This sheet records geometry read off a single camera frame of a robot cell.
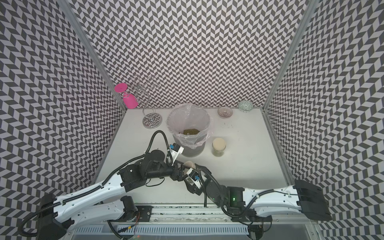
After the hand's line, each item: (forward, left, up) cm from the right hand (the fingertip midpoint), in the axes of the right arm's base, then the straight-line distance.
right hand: (190, 174), depth 71 cm
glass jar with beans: (+3, 0, +5) cm, 6 cm away
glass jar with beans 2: (+17, -15, -13) cm, 26 cm away
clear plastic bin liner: (+28, +1, +4) cm, 29 cm away
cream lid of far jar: (+19, -16, -5) cm, 25 cm away
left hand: (+1, +1, +3) cm, 3 cm away
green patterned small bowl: (+58, -40, -12) cm, 72 cm away
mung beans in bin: (+32, +2, -10) cm, 34 cm away
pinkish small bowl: (+51, -24, -12) cm, 57 cm away
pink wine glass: (+46, +41, +6) cm, 62 cm away
